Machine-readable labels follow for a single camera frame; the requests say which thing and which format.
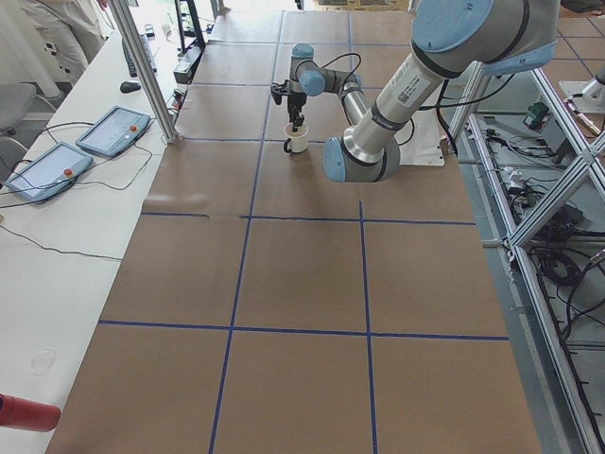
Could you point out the aluminium side frame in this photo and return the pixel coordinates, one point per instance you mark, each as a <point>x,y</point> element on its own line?
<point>532,148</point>

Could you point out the black computer mouse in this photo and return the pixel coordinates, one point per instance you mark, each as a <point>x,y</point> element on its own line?
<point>129,86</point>

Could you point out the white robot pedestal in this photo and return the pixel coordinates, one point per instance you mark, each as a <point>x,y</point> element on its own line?
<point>420,141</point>

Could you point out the person in beige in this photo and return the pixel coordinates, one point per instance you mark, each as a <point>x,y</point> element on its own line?
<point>71,29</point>

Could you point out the near blue teach pendant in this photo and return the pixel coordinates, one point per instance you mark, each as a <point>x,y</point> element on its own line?
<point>54,171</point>

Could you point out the black keyboard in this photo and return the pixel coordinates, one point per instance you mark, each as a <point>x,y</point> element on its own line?
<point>129,60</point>

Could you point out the white smiley mug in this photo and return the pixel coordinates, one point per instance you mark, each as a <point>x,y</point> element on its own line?
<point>296,138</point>

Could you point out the grey office chair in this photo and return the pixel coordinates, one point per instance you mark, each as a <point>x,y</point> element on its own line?
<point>16,99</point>

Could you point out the aluminium frame post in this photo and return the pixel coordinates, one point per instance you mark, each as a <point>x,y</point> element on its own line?
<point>129,32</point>

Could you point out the red bottle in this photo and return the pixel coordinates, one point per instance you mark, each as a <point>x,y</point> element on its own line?
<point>20,413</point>

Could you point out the far blue teach pendant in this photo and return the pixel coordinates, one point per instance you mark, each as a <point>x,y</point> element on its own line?
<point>114,132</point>

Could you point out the blue teach pendant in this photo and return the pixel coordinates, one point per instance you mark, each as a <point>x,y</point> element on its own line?
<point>54,171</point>
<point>114,132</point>

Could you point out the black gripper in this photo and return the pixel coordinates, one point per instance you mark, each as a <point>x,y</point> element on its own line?
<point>296,100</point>

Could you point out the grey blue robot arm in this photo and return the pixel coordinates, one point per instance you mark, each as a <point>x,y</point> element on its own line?
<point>506,37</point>

